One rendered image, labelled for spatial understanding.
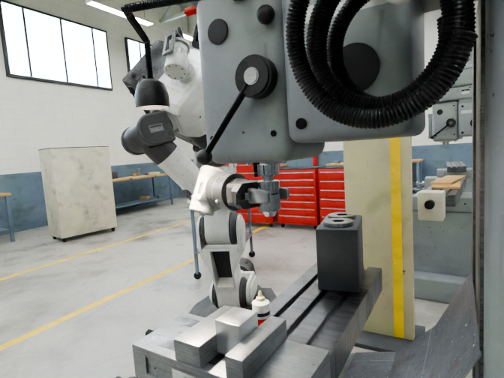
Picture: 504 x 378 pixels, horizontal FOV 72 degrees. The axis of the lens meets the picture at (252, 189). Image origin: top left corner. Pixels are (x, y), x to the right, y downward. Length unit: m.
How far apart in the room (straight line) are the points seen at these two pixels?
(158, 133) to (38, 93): 8.08
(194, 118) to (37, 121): 7.95
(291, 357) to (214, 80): 0.51
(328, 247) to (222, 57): 0.63
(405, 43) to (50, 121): 8.81
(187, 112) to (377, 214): 1.65
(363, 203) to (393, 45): 1.97
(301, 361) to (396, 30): 0.53
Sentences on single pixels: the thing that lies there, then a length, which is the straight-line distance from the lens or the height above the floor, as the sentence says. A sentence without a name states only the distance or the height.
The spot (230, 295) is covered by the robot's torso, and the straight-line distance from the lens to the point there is 1.64.
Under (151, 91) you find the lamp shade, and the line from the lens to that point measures 0.78.
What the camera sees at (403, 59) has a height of 1.44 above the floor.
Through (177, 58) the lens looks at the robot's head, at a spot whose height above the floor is 1.61.
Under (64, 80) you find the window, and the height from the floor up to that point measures 3.22.
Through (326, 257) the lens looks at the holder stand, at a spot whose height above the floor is 1.01.
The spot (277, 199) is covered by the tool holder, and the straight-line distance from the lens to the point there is 0.72.
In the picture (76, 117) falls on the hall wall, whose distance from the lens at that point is 9.48.
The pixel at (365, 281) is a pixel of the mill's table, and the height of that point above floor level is 0.90.
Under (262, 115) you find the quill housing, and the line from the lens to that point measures 0.62.
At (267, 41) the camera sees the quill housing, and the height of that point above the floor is 1.51.
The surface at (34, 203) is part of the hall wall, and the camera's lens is 8.83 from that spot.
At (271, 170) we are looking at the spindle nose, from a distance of 0.71.
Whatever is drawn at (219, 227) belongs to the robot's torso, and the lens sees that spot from 1.45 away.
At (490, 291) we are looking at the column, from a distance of 0.46.
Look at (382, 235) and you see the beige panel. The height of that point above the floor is 0.73.
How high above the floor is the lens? 1.33
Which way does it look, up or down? 6 degrees down
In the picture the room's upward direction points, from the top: 4 degrees counter-clockwise
